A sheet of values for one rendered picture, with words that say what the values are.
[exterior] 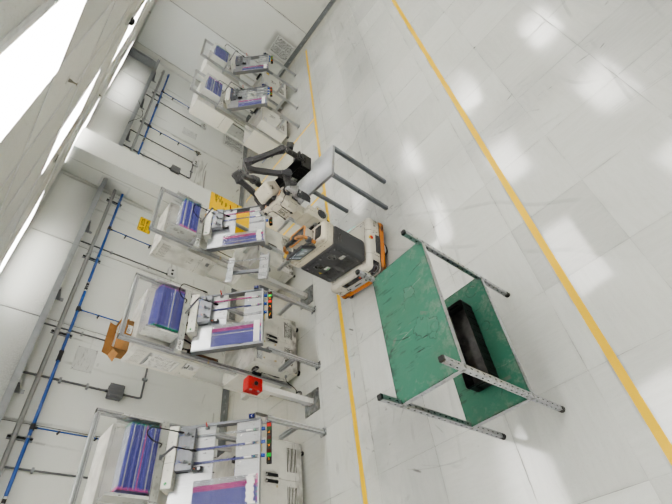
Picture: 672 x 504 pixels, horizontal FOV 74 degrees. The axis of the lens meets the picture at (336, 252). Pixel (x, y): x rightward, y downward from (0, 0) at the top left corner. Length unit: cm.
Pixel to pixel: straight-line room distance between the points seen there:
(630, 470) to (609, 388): 41
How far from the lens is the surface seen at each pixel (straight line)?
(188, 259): 576
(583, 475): 300
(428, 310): 253
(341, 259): 427
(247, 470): 400
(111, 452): 424
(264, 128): 862
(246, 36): 1125
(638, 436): 291
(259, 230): 560
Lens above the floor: 271
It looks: 30 degrees down
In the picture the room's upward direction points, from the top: 63 degrees counter-clockwise
